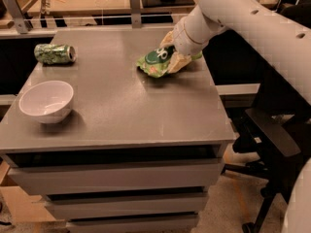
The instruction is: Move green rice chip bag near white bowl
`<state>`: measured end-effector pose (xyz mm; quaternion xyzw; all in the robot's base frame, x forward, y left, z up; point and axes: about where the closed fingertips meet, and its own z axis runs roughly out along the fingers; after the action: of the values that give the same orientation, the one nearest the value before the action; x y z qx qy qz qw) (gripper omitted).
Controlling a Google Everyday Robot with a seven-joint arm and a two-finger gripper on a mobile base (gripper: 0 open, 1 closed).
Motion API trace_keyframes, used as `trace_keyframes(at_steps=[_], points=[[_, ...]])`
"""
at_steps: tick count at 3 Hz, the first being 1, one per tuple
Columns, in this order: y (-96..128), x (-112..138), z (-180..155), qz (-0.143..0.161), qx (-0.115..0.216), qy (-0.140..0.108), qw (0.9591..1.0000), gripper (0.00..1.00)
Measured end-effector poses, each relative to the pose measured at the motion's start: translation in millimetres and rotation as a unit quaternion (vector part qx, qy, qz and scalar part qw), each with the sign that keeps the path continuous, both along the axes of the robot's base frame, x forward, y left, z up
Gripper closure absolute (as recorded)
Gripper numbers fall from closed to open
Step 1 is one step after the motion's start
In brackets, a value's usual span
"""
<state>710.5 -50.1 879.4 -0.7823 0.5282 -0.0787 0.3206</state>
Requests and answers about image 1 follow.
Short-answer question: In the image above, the metal bracket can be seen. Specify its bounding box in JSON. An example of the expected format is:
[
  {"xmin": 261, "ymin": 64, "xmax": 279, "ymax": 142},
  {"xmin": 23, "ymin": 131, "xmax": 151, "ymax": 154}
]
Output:
[
  {"xmin": 2, "ymin": 0, "xmax": 29, "ymax": 34},
  {"xmin": 129, "ymin": 0, "xmax": 142, "ymax": 28}
]

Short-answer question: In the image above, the cardboard box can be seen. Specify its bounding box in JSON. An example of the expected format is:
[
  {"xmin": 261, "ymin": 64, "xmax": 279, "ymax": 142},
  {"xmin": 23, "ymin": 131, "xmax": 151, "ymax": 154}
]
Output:
[{"xmin": 0, "ymin": 161, "xmax": 55, "ymax": 222}]

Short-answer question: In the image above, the metal bracket left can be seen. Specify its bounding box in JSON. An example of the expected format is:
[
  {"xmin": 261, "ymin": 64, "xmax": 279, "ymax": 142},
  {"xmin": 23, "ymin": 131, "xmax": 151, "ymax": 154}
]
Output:
[{"xmin": 2, "ymin": 0, "xmax": 29, "ymax": 34}]

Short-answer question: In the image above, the metal bracket middle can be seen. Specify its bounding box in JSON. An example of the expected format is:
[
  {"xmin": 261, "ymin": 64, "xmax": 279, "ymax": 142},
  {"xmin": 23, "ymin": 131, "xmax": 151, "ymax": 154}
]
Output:
[{"xmin": 129, "ymin": 0, "xmax": 142, "ymax": 28}]

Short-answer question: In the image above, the grey drawer cabinet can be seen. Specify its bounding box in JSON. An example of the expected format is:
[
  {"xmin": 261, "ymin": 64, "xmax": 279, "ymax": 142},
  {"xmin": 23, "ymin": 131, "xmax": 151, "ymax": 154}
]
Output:
[{"xmin": 0, "ymin": 29, "xmax": 234, "ymax": 233}]

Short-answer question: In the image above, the green soda can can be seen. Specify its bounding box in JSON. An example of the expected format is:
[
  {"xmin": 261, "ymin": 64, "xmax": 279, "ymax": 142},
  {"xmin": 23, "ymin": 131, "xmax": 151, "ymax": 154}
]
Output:
[{"xmin": 34, "ymin": 44, "xmax": 76, "ymax": 65}]

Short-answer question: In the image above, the wooden workbench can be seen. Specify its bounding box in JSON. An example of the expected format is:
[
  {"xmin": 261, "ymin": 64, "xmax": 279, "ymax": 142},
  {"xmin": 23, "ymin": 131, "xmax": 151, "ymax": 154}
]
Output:
[{"xmin": 0, "ymin": 0, "xmax": 283, "ymax": 39}]

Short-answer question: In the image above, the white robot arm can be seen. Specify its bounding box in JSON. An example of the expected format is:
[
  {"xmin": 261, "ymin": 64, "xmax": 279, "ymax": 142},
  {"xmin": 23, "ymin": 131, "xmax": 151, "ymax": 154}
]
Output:
[{"xmin": 160, "ymin": 0, "xmax": 311, "ymax": 233}]

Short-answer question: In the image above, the black office chair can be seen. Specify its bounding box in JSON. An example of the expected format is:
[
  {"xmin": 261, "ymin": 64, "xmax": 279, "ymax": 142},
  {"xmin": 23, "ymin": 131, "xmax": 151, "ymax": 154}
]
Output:
[{"xmin": 224, "ymin": 65, "xmax": 310, "ymax": 233}]

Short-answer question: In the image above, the green rice chip bag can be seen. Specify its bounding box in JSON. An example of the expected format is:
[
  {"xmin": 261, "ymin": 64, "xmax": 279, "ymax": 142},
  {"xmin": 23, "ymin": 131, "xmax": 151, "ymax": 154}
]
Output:
[{"xmin": 136, "ymin": 46, "xmax": 202, "ymax": 79}]

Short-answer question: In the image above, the white bowl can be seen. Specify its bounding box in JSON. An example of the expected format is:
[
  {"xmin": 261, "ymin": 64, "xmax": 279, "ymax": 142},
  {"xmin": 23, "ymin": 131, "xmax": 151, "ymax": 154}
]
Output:
[{"xmin": 18, "ymin": 81, "xmax": 74, "ymax": 124}]

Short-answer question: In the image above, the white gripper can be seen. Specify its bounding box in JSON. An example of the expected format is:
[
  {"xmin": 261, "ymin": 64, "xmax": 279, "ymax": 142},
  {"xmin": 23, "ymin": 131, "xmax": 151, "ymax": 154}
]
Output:
[{"xmin": 159, "ymin": 17, "xmax": 208, "ymax": 74}]

